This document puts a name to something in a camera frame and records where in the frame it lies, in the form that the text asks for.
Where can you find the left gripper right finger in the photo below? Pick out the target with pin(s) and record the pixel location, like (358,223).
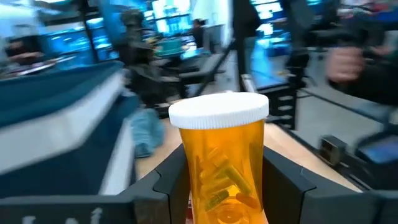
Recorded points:
(289,199)

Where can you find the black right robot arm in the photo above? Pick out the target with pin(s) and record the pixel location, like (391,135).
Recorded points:
(138,65)

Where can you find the blue patterned cloth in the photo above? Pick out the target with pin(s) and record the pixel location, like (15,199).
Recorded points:
(146,132)

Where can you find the person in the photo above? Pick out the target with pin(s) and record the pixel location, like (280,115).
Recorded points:
(373,84)
(199,32)

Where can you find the black aluminium table frame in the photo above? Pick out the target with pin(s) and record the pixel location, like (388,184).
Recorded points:
(286,109)

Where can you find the teal storage bin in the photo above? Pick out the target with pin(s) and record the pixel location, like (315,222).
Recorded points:
(169,46)

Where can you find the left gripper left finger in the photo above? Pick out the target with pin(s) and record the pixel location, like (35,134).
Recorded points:
(168,199)

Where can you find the person's hand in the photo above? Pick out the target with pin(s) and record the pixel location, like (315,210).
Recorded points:
(343,63)

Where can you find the blue white striped fabric basket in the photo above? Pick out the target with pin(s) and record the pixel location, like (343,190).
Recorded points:
(62,140)

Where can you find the orange pill bottle white cap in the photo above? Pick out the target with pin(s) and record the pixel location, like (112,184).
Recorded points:
(224,168)

